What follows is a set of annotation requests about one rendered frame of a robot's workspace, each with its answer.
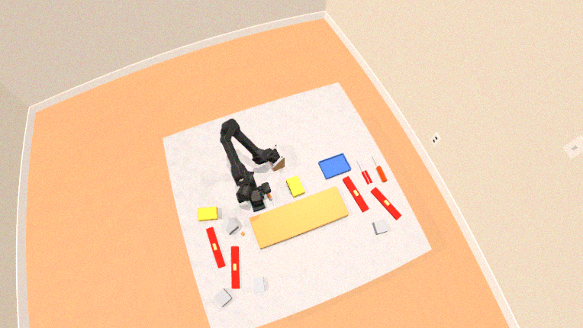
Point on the red rectangular block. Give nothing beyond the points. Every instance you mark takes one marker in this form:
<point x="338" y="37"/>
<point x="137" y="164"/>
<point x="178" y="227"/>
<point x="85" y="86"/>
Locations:
<point x="235" y="267"/>
<point x="215" y="247"/>
<point x="388" y="206"/>
<point x="356" y="195"/>

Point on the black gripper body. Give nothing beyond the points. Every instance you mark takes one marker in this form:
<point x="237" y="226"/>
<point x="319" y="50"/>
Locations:
<point x="263" y="188"/>

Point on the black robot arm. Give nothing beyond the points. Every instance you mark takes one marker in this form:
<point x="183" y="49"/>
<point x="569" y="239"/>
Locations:
<point x="238" y="170"/>

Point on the blue tray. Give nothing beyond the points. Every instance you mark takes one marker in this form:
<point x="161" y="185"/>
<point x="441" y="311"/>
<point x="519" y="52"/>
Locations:
<point x="334" y="166"/>

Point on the orange-handled awl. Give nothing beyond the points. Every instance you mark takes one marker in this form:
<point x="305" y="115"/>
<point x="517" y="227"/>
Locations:
<point x="380" y="172"/>

